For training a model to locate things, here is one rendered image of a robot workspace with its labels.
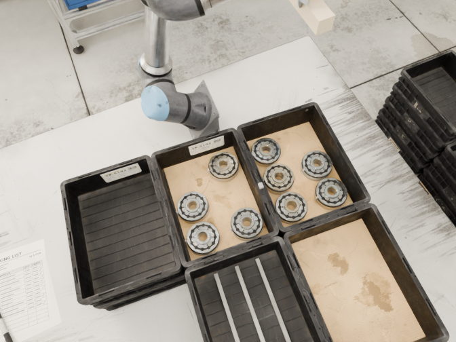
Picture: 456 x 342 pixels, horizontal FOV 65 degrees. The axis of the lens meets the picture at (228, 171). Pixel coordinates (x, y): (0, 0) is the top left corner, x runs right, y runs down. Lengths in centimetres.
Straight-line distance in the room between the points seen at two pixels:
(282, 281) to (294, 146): 48
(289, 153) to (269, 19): 183
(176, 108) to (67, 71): 170
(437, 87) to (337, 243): 116
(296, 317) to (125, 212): 63
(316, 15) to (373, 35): 169
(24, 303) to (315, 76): 143
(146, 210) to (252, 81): 75
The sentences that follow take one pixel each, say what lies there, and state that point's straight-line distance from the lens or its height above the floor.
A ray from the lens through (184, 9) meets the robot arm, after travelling 100.
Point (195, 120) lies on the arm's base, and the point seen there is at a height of 83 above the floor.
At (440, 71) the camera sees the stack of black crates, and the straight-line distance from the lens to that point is 219.
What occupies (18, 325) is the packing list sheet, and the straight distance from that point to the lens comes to 146.
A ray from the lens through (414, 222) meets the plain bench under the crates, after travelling 145.
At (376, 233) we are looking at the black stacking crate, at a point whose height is 87.
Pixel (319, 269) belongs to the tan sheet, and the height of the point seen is 83.
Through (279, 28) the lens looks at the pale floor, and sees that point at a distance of 292.
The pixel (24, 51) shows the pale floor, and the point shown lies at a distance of 322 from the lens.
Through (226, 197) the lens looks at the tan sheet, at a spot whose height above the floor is 83.
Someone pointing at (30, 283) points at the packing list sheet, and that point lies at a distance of 147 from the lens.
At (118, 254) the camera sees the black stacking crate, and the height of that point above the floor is 83.
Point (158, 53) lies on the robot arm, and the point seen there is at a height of 106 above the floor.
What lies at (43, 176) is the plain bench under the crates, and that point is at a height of 70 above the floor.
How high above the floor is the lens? 196
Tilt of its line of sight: 64 degrees down
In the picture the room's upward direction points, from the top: 5 degrees counter-clockwise
